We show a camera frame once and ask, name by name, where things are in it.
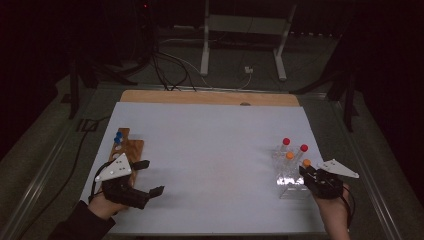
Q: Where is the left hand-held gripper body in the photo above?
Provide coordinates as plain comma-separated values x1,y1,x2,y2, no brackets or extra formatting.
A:
94,152,152,210

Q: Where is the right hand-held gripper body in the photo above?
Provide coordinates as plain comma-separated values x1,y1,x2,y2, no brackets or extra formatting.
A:
306,158,360,200

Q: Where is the wooden test tube rack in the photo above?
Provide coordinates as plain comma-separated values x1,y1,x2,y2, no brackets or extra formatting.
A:
107,127,145,188

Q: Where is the clear acrylic test tube rack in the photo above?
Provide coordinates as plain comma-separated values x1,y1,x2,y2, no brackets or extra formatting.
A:
272,144,316,200

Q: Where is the red-capped test tube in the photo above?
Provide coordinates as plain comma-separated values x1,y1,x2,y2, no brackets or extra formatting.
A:
294,143,309,164
279,137,291,158

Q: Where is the person's left hand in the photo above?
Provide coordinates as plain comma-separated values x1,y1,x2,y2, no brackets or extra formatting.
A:
87,192,130,221

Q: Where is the floor socket box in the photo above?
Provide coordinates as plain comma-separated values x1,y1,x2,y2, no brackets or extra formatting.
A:
77,118,100,133

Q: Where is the white table sheet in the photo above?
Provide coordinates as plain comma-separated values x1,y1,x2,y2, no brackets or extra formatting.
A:
79,101,334,234

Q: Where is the black tripod stand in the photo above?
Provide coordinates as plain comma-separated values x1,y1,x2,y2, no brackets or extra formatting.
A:
289,63,360,133
68,54,138,120

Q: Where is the grey metal stand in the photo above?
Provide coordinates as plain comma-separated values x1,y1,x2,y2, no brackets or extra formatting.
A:
199,0,298,82

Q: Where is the black power strip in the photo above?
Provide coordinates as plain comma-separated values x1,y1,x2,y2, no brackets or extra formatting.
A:
289,30,338,38

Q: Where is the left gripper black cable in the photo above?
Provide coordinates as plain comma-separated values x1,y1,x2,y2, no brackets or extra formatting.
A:
87,160,113,204

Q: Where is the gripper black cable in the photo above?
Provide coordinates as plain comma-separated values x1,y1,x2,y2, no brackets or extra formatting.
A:
87,160,113,204
339,184,356,232

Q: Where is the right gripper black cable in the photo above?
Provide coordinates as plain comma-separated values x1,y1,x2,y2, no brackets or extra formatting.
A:
339,184,356,232

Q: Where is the black floor cable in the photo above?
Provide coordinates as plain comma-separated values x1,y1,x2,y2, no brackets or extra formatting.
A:
16,114,113,239

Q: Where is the grey metal rail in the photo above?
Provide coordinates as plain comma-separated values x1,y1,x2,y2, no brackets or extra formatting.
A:
328,94,404,240
0,89,98,240

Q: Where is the black cable bundle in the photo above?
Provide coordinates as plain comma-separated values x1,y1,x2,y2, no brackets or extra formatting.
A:
133,0,198,93

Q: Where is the white floor cable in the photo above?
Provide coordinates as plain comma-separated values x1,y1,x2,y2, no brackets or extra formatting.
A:
159,37,254,91

